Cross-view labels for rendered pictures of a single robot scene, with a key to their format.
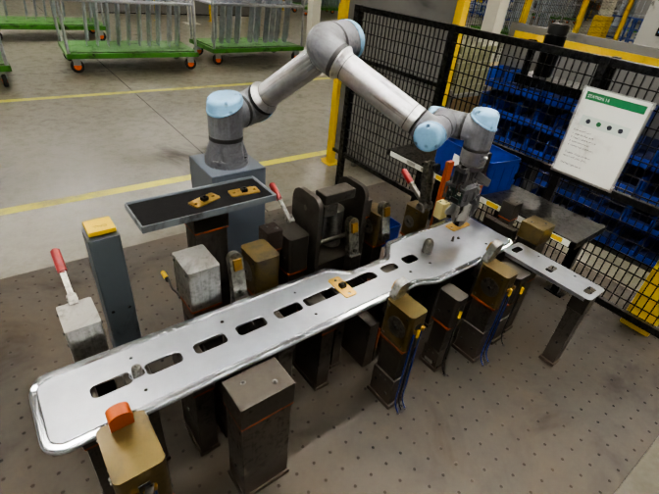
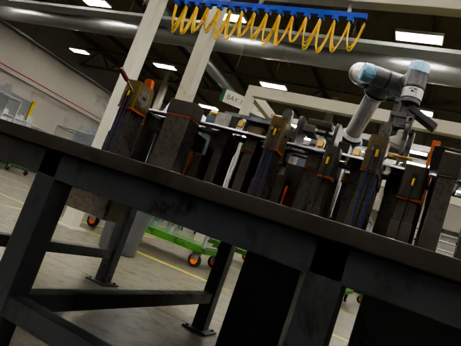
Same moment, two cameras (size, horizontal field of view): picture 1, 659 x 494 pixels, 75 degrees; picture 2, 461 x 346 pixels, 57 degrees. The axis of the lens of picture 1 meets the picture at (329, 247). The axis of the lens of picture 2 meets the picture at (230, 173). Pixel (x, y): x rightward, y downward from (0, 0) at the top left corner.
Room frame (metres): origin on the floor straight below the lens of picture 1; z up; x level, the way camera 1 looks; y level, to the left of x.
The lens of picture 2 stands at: (0.07, -1.54, 0.61)
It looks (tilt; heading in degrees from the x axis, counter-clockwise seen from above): 7 degrees up; 66
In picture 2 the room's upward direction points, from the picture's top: 19 degrees clockwise
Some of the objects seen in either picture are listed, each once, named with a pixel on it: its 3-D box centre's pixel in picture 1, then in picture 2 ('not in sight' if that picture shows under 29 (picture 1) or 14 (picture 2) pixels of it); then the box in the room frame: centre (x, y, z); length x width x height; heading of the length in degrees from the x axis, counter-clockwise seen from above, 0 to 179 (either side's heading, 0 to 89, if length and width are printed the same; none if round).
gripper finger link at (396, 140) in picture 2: (462, 216); (396, 141); (1.17, -0.39, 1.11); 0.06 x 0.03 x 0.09; 131
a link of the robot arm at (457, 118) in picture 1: (443, 123); (400, 84); (1.21, -0.28, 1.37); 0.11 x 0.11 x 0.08; 65
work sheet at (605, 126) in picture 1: (598, 139); not in sight; (1.49, -0.88, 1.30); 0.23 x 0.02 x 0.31; 41
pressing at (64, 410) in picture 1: (337, 292); (271, 143); (0.88, -0.04, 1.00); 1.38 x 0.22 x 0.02; 131
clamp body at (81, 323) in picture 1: (94, 367); not in sight; (0.64, 0.52, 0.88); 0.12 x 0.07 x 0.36; 41
